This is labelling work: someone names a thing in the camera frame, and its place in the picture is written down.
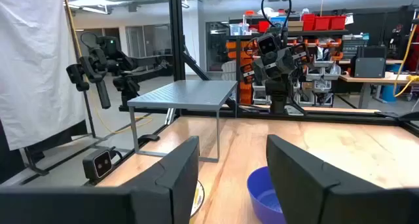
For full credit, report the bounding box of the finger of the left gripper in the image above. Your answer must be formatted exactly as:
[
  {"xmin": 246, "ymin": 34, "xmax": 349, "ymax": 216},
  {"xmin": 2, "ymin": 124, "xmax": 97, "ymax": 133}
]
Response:
[
  {"xmin": 240, "ymin": 62, "xmax": 255, "ymax": 84},
  {"xmin": 291, "ymin": 43, "xmax": 311, "ymax": 67}
]

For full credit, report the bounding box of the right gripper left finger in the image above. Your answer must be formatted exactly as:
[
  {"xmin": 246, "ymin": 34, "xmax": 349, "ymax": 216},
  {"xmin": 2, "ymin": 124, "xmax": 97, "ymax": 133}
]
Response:
[{"xmin": 119, "ymin": 136, "xmax": 200, "ymax": 224}]

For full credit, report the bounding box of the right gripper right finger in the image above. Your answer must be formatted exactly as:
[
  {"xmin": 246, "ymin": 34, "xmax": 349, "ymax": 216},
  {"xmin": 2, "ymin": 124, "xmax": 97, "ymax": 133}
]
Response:
[{"xmin": 266, "ymin": 134, "xmax": 343, "ymax": 224}]

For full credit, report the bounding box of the yellow bowl with patterned inside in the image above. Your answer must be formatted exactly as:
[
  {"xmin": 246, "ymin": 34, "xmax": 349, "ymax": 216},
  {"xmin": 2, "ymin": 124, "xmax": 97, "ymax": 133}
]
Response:
[{"xmin": 190, "ymin": 180, "xmax": 206, "ymax": 218}]

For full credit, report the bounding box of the blue object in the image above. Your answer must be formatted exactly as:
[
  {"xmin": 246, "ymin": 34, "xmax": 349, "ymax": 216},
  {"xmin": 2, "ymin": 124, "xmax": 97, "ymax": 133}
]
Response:
[{"xmin": 246, "ymin": 166, "xmax": 287, "ymax": 224}]

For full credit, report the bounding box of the grey perforated metal shelf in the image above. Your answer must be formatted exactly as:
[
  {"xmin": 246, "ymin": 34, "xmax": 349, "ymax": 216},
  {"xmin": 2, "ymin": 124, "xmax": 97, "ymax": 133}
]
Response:
[{"xmin": 126, "ymin": 79, "xmax": 238, "ymax": 164}]

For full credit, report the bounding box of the black equipment box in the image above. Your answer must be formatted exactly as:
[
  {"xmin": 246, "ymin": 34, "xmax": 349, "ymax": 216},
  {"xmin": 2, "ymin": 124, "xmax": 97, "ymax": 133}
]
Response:
[{"xmin": 354, "ymin": 46, "xmax": 387, "ymax": 79}]

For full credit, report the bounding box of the wooden workbench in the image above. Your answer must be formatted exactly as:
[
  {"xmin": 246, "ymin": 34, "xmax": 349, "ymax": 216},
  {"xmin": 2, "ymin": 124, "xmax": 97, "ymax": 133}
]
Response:
[{"xmin": 338, "ymin": 71, "xmax": 419, "ymax": 109}]

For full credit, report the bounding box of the black backdrop stand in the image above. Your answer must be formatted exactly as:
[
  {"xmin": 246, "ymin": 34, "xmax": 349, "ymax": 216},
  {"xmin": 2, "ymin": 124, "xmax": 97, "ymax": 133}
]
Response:
[{"xmin": 22, "ymin": 0, "xmax": 109, "ymax": 176}]

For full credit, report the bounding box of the white backdrop cloth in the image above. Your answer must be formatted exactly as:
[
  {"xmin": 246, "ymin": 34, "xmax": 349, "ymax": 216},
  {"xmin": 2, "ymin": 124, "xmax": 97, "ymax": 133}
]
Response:
[{"xmin": 0, "ymin": 0, "xmax": 86, "ymax": 151}]

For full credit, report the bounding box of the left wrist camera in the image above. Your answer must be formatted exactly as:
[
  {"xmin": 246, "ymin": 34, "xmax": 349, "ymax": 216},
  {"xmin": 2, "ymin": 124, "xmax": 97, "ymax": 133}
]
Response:
[{"xmin": 256, "ymin": 33, "xmax": 281, "ymax": 56}]

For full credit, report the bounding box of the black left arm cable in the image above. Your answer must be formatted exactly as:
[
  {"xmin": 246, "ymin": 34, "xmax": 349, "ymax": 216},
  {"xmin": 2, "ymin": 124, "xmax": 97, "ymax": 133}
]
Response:
[{"xmin": 261, "ymin": 0, "xmax": 293, "ymax": 33}]

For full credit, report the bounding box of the black table edge frame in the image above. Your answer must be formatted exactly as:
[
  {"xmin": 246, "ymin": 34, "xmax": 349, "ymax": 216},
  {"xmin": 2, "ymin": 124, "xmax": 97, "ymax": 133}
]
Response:
[{"xmin": 83, "ymin": 104, "xmax": 419, "ymax": 187}]

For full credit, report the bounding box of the black vertical frame post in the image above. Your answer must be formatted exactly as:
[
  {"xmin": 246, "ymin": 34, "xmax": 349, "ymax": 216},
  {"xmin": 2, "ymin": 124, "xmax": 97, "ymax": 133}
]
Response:
[{"xmin": 168, "ymin": 0, "xmax": 187, "ymax": 83}]

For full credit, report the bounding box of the black table-level camera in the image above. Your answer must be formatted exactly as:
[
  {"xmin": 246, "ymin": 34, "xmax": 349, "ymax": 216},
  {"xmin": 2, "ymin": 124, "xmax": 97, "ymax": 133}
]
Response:
[{"xmin": 82, "ymin": 147, "xmax": 114, "ymax": 182}]

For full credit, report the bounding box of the yellow hanging cable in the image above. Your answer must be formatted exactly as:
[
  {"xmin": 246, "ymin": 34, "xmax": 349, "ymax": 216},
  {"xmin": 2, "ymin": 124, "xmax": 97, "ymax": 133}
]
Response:
[{"xmin": 392, "ymin": 20, "xmax": 419, "ymax": 99}]

